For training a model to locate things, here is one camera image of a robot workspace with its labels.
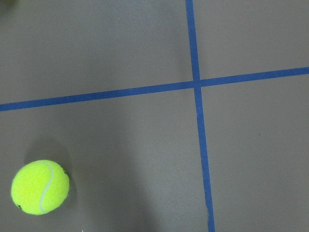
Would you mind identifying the yellow tennis ball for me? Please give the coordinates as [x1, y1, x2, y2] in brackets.
[11, 160, 70, 215]

